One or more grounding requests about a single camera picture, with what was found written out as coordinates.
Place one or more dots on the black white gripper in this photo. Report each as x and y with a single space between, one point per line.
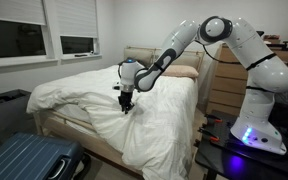
125 100

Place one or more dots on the white duvet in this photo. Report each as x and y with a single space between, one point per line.
155 137

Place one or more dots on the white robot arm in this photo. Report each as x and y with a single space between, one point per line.
267 75

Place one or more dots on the white fitted bed sheet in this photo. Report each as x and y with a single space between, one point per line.
75 112

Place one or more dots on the beige headboard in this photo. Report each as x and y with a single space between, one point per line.
147 56

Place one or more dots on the pink pillow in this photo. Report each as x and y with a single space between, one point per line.
181 71

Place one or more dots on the orange black clamp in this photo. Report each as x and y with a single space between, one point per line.
208 133
213 118

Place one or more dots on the white window blind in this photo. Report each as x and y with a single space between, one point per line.
77 18
23 11

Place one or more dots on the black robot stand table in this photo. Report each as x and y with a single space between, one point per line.
231 159

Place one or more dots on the wooden dresser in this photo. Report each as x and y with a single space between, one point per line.
228 84

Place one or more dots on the blue hard suitcase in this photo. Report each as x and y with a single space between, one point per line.
35 157

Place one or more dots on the dark grey ottoman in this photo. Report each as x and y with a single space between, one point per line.
13 115

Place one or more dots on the wooden bed frame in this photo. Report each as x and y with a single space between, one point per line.
57 124

